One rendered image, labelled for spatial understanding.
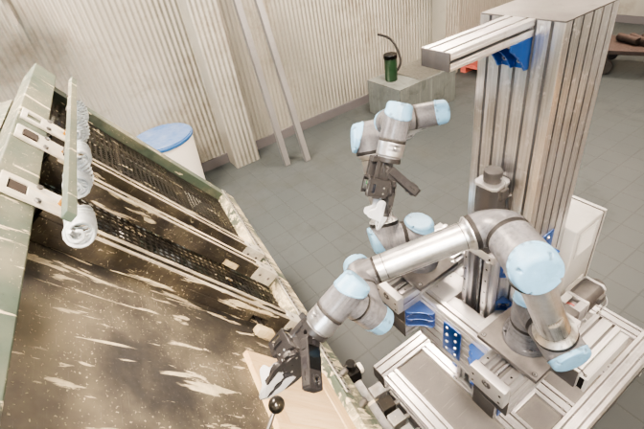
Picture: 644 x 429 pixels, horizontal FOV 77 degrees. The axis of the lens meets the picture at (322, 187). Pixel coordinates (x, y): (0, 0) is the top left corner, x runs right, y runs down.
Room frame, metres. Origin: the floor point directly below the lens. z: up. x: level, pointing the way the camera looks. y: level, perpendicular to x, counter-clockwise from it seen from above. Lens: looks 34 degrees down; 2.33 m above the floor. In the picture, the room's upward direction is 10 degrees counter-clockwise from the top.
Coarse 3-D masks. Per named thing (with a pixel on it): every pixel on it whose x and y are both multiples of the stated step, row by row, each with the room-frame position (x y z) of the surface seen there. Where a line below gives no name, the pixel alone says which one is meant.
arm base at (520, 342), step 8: (504, 328) 0.84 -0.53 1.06; (512, 328) 0.80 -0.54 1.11; (504, 336) 0.81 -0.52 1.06; (512, 336) 0.79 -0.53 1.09; (520, 336) 0.77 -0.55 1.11; (528, 336) 0.76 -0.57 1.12; (512, 344) 0.78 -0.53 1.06; (520, 344) 0.76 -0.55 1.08; (528, 344) 0.75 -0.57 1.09; (520, 352) 0.75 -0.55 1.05; (528, 352) 0.74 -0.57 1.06; (536, 352) 0.73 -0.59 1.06
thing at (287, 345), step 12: (300, 324) 0.63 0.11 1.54; (276, 336) 0.63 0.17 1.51; (288, 336) 0.62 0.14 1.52; (300, 336) 0.61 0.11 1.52; (312, 336) 0.58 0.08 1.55; (276, 348) 0.60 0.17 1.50; (288, 348) 0.58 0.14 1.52; (288, 360) 0.56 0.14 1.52; (300, 360) 0.57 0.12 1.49; (288, 372) 0.55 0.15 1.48; (300, 372) 0.56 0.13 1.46
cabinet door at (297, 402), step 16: (256, 352) 0.82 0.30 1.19; (256, 368) 0.75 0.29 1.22; (256, 384) 0.70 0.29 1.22; (288, 400) 0.68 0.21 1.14; (304, 400) 0.71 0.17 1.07; (320, 400) 0.74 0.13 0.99; (336, 400) 0.78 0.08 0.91; (288, 416) 0.62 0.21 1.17; (304, 416) 0.64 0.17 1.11; (320, 416) 0.67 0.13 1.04; (336, 416) 0.70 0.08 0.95
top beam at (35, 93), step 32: (32, 96) 1.60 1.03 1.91; (32, 128) 1.30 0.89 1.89; (0, 160) 0.98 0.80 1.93; (32, 160) 1.08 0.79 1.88; (0, 192) 0.83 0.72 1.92; (0, 224) 0.72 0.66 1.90; (32, 224) 0.78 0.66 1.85; (0, 256) 0.63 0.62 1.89; (0, 288) 0.54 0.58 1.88; (0, 320) 0.48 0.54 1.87; (0, 352) 0.42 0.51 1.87; (0, 384) 0.37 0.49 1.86; (0, 416) 0.32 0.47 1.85
